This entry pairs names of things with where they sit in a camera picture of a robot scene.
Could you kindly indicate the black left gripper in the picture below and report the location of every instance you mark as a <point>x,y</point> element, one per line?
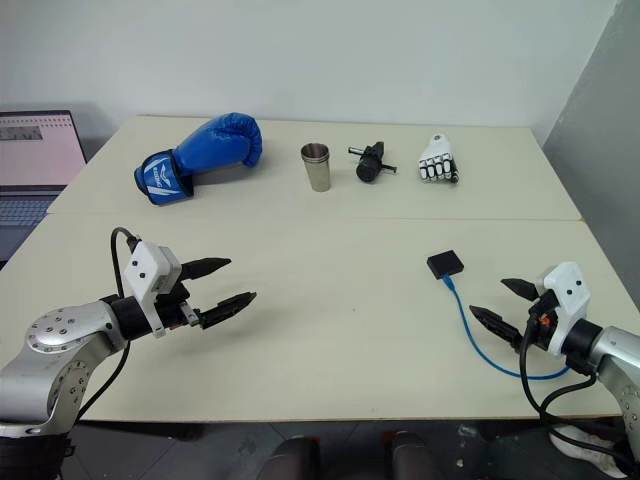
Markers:
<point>176,307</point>

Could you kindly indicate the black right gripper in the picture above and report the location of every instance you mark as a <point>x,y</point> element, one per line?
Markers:
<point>542,312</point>

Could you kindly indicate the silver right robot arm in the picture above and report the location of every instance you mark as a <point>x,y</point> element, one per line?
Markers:
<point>620,350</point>

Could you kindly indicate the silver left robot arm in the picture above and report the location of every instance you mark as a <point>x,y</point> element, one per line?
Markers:
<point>55,340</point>

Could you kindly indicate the black rectangular block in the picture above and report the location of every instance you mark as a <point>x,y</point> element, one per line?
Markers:
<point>445,262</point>

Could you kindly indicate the blue boxing glove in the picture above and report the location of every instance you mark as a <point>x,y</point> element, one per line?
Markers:
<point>210,145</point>

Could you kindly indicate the stainless steel cup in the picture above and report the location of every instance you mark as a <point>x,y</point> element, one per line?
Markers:
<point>316,151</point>
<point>319,175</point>

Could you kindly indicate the white cloth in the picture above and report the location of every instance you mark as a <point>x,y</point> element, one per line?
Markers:
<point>590,447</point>

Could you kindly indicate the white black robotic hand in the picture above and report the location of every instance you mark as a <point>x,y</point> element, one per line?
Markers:
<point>437,150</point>

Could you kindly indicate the black cylindrical motor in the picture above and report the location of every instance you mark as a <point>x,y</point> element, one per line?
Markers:
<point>369,167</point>

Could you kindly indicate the grey laptop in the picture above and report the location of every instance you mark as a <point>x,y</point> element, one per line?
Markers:
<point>35,155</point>

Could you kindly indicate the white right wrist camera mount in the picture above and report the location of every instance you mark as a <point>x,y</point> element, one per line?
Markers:
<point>567,290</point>

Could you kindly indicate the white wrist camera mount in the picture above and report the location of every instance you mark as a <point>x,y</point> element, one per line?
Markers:
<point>145,270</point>
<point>567,290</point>

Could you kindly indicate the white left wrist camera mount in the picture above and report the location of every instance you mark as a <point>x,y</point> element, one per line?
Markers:
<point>145,270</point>

